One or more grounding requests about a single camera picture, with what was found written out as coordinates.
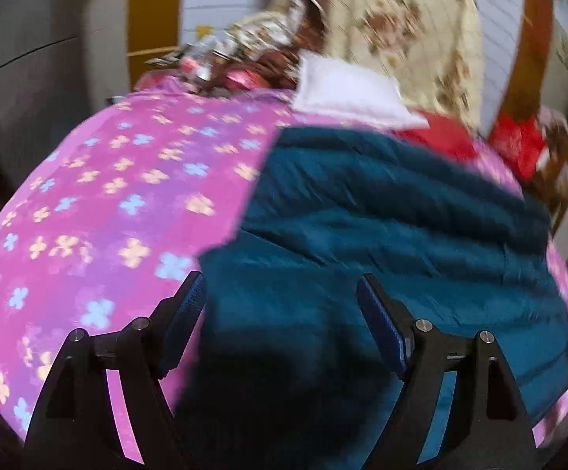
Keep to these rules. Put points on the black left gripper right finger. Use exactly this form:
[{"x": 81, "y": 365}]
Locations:
[{"x": 488, "y": 426}]

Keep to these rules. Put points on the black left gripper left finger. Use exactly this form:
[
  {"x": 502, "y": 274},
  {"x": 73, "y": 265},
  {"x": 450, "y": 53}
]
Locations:
[{"x": 73, "y": 426}]

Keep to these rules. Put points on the blue padded jacket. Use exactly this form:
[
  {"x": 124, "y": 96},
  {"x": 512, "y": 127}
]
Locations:
[{"x": 288, "y": 375}]

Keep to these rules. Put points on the pink floral bed sheet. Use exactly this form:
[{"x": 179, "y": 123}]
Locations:
[{"x": 114, "y": 219}]

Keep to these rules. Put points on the red gift bag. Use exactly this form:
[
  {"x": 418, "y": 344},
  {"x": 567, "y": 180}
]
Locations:
[{"x": 520, "y": 144}]

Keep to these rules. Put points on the wooden chair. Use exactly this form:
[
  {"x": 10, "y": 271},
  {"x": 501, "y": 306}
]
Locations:
[{"x": 550, "y": 182}]

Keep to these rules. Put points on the red pillow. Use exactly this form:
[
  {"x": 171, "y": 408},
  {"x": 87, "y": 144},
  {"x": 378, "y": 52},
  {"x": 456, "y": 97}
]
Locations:
[{"x": 445, "y": 137}]

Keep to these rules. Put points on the white folded cloth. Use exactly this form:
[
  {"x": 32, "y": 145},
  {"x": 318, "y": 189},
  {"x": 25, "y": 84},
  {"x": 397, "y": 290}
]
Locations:
[{"x": 333, "y": 88}]

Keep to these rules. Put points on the cream floral quilt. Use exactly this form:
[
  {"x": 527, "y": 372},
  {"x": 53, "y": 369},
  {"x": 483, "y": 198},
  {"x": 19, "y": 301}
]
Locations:
[{"x": 434, "y": 48}]

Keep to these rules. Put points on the brown patterned blanket pile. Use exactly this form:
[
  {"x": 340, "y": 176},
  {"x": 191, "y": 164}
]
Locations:
[{"x": 259, "y": 51}]

